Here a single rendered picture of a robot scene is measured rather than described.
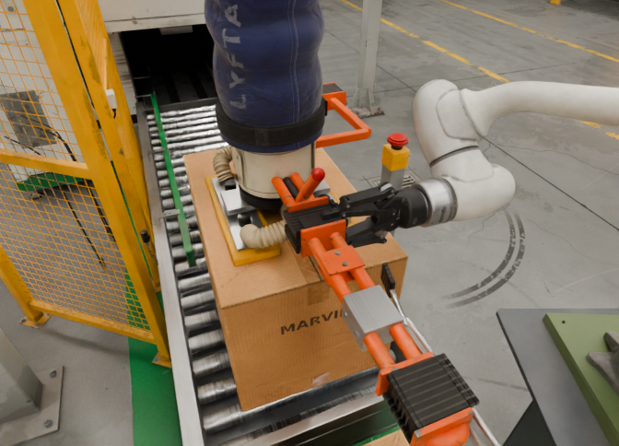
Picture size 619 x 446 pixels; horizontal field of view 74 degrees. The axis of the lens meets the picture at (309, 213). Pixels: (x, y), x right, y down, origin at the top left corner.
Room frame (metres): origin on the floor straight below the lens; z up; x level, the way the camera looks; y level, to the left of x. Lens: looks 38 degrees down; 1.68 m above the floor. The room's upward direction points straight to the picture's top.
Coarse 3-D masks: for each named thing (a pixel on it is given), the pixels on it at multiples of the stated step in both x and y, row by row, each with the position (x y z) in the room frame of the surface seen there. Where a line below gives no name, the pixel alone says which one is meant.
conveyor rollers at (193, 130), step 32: (192, 128) 2.28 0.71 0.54; (160, 160) 1.94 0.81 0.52; (192, 224) 1.38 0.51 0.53; (192, 288) 1.03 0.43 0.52; (192, 320) 0.86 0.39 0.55; (192, 352) 0.76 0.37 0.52; (224, 352) 0.74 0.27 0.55; (224, 384) 0.64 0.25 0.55; (224, 416) 0.54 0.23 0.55; (256, 416) 0.56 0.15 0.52
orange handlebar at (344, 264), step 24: (360, 120) 0.99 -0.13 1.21; (336, 144) 0.90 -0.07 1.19; (288, 192) 0.67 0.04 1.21; (312, 240) 0.52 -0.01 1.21; (336, 240) 0.52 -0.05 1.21; (336, 264) 0.46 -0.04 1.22; (360, 264) 0.46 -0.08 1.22; (336, 288) 0.42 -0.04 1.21; (408, 336) 0.33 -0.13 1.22; (384, 360) 0.29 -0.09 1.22; (456, 432) 0.21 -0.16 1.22
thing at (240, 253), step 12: (204, 180) 0.90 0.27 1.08; (216, 180) 0.89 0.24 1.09; (228, 180) 0.89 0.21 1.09; (216, 192) 0.83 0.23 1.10; (216, 204) 0.79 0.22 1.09; (228, 216) 0.74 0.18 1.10; (240, 216) 0.70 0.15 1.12; (252, 216) 0.74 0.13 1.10; (228, 228) 0.70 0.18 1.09; (240, 228) 0.69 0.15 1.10; (264, 228) 0.70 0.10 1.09; (228, 240) 0.66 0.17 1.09; (240, 240) 0.65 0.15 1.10; (240, 252) 0.62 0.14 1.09; (252, 252) 0.62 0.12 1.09; (264, 252) 0.62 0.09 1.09; (276, 252) 0.63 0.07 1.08; (240, 264) 0.60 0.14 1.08
